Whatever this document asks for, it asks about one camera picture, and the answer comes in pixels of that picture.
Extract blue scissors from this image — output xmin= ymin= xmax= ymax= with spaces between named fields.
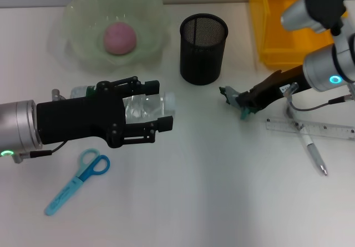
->
xmin=44 ymin=148 xmax=111 ymax=216

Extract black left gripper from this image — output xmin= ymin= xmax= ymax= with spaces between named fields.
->
xmin=35 ymin=76 xmax=174 ymax=149

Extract black mesh pen holder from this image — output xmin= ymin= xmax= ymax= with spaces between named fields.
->
xmin=179 ymin=13 xmax=229 ymax=86

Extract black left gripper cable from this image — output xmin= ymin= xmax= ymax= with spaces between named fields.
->
xmin=13 ymin=140 xmax=69 ymax=164

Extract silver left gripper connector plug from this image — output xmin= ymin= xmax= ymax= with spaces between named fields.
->
xmin=52 ymin=88 xmax=67 ymax=101

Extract transparent plastic ruler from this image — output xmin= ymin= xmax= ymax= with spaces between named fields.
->
xmin=265 ymin=116 xmax=355 ymax=142

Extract translucent green plastic fruit bowl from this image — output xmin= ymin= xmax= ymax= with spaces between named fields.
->
xmin=49 ymin=0 xmax=173 ymax=74

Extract grey right gripper cable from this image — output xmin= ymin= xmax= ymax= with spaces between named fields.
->
xmin=285 ymin=82 xmax=355 ymax=112

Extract green plastic wrapper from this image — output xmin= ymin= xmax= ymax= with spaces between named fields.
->
xmin=219 ymin=85 xmax=257 ymax=122

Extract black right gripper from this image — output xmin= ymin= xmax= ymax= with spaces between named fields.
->
xmin=235 ymin=65 xmax=313 ymax=114

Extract yellow plastic bin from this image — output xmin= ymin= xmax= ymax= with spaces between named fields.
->
xmin=248 ymin=0 xmax=349 ymax=70

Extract pink toy peach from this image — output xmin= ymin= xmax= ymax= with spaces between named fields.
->
xmin=103 ymin=22 xmax=138 ymax=56

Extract clear green-label water bottle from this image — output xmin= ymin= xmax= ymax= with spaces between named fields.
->
xmin=69 ymin=84 xmax=178 ymax=125

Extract white grey pen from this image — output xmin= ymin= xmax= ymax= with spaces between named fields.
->
xmin=285 ymin=102 xmax=328 ymax=177

